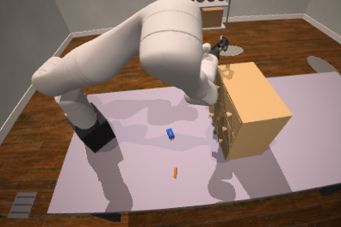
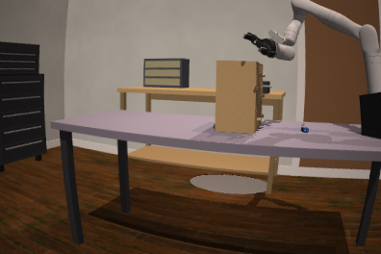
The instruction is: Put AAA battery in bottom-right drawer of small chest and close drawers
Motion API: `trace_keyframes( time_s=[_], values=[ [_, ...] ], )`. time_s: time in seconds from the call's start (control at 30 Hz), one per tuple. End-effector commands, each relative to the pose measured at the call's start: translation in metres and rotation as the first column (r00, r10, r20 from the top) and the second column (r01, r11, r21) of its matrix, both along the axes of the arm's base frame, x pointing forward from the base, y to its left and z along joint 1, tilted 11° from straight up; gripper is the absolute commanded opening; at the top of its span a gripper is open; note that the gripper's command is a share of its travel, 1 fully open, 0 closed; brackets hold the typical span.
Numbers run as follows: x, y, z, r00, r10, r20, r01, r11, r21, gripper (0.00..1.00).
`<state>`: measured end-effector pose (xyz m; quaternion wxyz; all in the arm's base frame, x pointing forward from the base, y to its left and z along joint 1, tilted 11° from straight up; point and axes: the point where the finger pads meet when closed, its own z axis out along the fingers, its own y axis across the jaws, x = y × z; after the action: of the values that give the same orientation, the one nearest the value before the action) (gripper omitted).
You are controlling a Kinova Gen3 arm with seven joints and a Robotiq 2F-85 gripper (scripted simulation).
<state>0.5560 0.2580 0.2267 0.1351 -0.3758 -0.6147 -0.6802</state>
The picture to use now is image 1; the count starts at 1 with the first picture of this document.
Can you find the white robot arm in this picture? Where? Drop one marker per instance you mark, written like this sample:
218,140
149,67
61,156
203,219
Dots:
170,49

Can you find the tan wooden chest of drawers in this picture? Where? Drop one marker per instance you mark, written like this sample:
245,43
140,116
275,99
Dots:
261,111

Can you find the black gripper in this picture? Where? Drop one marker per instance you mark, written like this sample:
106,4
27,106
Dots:
216,50

